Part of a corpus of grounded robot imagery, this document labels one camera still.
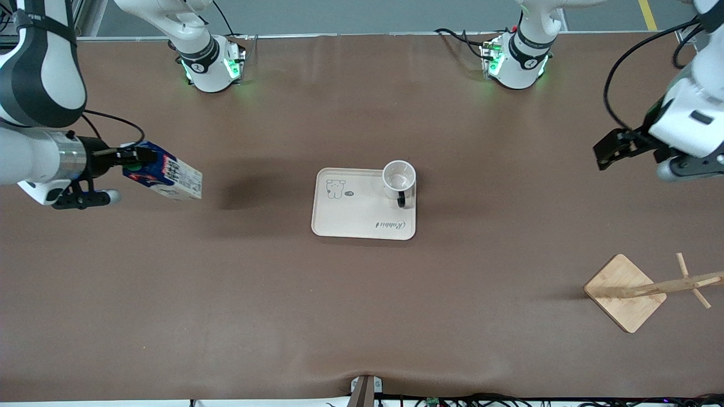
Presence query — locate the cream tray with bear print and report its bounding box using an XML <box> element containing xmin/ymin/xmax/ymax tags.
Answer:
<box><xmin>311</xmin><ymin>168</ymin><xmax>417</xmax><ymax>241</ymax></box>

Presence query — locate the short black left arm cable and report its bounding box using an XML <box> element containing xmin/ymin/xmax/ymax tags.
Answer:
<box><xmin>673</xmin><ymin>25</ymin><xmax>705</xmax><ymax>70</ymax></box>

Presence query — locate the wooden cup stand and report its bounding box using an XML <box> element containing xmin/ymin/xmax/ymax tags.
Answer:
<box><xmin>583</xmin><ymin>253</ymin><xmax>724</xmax><ymax>334</ymax></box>

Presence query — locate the blue white milk carton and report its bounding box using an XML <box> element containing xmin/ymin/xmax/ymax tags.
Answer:
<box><xmin>122</xmin><ymin>141</ymin><xmax>203</xmax><ymax>201</ymax></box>

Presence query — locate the black cable at left base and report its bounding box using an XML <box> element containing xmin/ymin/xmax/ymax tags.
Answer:
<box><xmin>434</xmin><ymin>28</ymin><xmax>490</xmax><ymax>60</ymax></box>

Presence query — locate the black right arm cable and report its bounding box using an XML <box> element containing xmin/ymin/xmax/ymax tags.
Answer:
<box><xmin>82</xmin><ymin>109</ymin><xmax>146</xmax><ymax>145</ymax></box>

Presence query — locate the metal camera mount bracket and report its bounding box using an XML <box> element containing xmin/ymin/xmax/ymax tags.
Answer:
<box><xmin>350</xmin><ymin>375</ymin><xmax>383</xmax><ymax>407</ymax></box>

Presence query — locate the black cable at right base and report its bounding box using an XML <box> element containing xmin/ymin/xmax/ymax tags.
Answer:
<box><xmin>212</xmin><ymin>0</ymin><xmax>249</xmax><ymax>40</ymax></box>

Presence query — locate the black cable at base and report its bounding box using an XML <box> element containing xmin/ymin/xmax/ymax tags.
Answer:
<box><xmin>434</xmin><ymin>28</ymin><xmax>490</xmax><ymax>60</ymax></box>
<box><xmin>212</xmin><ymin>0</ymin><xmax>249</xmax><ymax>40</ymax></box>

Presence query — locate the long black left arm cable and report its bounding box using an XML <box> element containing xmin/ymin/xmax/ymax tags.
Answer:
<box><xmin>603</xmin><ymin>20</ymin><xmax>702</xmax><ymax>132</ymax></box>

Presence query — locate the white smiley cup black handle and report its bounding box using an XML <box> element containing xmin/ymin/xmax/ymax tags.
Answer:
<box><xmin>382</xmin><ymin>160</ymin><xmax>417</xmax><ymax>208</ymax></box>

